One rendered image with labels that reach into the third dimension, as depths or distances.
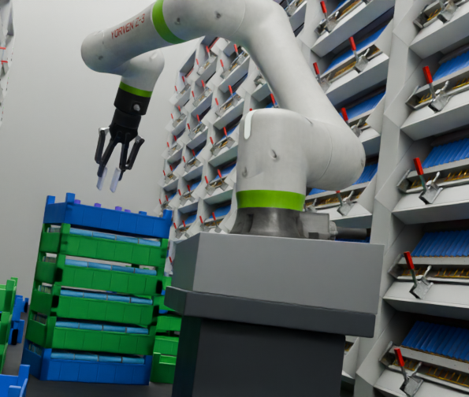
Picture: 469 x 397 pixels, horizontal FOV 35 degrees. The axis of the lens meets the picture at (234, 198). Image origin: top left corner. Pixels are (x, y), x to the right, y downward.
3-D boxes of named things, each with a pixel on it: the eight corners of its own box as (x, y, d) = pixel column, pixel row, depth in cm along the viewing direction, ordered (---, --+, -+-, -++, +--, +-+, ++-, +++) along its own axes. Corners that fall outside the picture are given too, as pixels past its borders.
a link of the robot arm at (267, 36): (388, 167, 149) (289, -4, 177) (333, 153, 138) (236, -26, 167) (346, 207, 156) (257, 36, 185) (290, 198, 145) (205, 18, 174)
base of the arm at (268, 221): (355, 251, 148) (355, 221, 149) (379, 246, 134) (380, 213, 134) (223, 243, 145) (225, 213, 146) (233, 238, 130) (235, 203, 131)
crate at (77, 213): (140, 238, 226) (144, 212, 227) (169, 239, 209) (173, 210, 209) (42, 223, 212) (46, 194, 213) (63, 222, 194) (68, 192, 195)
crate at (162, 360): (238, 381, 237) (241, 355, 238) (253, 391, 218) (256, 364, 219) (143, 371, 232) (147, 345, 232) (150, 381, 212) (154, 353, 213)
